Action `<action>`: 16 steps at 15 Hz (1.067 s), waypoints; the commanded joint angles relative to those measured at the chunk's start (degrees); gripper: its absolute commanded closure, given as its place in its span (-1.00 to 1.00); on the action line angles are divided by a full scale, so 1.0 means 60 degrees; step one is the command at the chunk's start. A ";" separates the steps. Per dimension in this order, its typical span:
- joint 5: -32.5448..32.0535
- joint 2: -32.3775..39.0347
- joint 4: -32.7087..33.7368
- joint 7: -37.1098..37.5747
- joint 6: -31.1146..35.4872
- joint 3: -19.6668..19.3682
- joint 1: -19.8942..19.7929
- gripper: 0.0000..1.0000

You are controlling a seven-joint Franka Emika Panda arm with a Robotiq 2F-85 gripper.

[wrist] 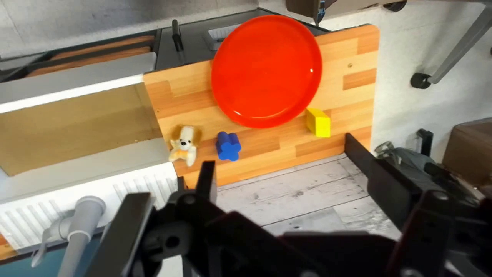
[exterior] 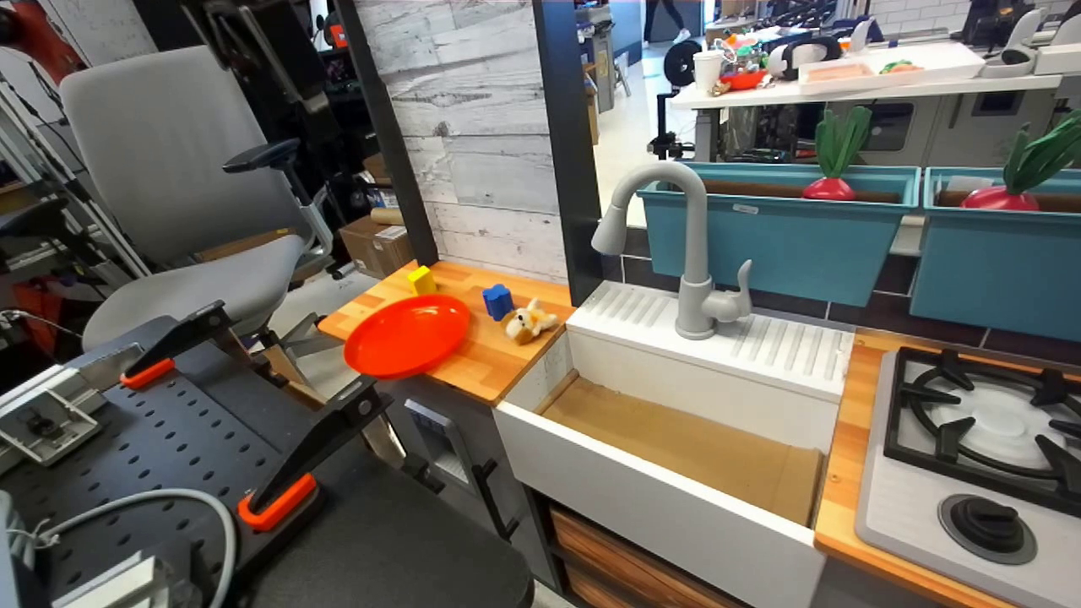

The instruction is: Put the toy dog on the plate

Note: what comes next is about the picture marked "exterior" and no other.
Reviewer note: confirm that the yellow toy block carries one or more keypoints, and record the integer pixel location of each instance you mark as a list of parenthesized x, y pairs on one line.
[(418, 277)]

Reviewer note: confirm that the orange round plate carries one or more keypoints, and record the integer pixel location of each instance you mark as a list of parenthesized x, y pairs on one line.
[(406, 334)]

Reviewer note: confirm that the grey toy faucet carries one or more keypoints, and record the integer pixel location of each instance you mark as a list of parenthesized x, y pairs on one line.
[(690, 248)]

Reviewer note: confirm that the white toy sink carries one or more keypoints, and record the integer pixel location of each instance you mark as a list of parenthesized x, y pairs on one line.
[(676, 449)]

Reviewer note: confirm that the red toy radish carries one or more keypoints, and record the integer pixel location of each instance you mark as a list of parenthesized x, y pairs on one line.
[(835, 156), (1018, 180)]

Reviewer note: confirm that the grey toy stove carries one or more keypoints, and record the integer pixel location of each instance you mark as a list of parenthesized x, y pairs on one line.
[(966, 494)]

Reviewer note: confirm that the cardboard box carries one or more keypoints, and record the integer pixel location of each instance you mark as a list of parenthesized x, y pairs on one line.
[(377, 241)]

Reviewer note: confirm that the white wood backdrop panel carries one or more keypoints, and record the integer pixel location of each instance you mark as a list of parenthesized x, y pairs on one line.
[(475, 122)]

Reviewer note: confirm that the teal planter box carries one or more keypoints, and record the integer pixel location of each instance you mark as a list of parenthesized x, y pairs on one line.
[(996, 266), (779, 238)]

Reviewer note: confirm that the wooden drawer front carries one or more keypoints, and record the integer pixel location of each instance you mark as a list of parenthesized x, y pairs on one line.
[(620, 561)]

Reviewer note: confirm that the white paper cup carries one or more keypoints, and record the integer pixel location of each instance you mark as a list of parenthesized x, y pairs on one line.
[(707, 72)]

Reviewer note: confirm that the red bowl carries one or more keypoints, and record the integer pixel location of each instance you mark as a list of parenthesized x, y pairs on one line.
[(745, 80)]

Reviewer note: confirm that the wooden stove countertop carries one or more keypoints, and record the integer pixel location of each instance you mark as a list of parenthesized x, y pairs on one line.
[(867, 473)]

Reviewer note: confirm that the white background table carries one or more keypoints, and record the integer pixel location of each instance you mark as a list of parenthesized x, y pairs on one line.
[(867, 86)]

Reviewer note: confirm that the grey office chair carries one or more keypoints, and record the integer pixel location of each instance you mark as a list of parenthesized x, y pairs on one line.
[(171, 170)]

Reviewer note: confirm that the black perforated board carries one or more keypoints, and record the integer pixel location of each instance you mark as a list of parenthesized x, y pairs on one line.
[(157, 449)]

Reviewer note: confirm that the black burner grate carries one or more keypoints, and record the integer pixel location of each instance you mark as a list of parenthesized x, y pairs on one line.
[(956, 432)]

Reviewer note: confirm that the black stove knob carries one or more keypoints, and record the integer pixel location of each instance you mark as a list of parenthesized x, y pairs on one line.
[(986, 524)]

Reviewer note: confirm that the black vertical post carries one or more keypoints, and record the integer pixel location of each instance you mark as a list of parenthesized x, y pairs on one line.
[(564, 147)]

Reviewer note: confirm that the silver metal bracket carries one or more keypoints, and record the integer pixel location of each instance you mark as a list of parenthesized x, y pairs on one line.
[(46, 423)]

